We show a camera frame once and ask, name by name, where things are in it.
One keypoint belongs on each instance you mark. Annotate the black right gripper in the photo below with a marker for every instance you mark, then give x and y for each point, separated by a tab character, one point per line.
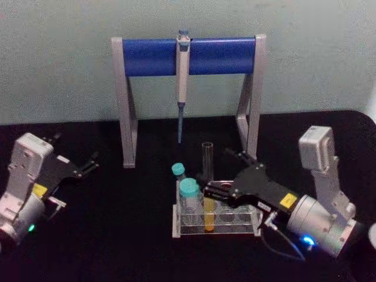
258	188

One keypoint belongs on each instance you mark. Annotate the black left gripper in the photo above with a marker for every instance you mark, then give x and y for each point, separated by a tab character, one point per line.
55	173

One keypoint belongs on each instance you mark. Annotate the clear glass tube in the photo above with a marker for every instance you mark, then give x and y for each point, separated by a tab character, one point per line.
207	164

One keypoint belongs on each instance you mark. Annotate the large teal capped tube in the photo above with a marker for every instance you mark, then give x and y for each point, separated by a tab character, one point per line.
188	191

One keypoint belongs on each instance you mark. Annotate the orange plastic tube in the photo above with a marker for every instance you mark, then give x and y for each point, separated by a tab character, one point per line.
209	216

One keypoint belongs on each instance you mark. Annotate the small teal capped tube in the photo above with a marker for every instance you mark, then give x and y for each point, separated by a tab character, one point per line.
178	170

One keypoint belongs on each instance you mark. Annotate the clear plastic tube rack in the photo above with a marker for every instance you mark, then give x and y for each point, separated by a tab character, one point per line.
229	227

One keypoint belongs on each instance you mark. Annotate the grey and blue pipette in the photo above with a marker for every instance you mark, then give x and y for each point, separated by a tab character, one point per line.
182	79

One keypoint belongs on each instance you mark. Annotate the black table cloth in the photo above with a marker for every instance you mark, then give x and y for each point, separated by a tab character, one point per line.
117	249

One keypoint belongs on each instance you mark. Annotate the grey stand with blue bar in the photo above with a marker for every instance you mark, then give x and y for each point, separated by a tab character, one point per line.
152	57

